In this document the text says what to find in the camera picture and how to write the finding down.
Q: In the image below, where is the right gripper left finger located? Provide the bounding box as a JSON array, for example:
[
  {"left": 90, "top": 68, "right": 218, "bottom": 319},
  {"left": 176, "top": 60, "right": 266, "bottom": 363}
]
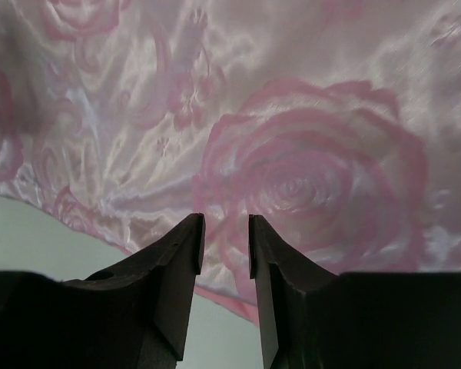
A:
[{"left": 0, "top": 214, "right": 204, "bottom": 368}]

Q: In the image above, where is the pink floral satin cloth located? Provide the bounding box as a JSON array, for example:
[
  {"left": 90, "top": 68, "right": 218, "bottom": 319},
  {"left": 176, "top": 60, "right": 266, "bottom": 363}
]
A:
[{"left": 0, "top": 1, "right": 461, "bottom": 321}]

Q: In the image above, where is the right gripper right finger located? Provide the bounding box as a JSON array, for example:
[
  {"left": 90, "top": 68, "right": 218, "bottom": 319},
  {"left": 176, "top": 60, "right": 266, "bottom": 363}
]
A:
[{"left": 248, "top": 215, "right": 461, "bottom": 368}]

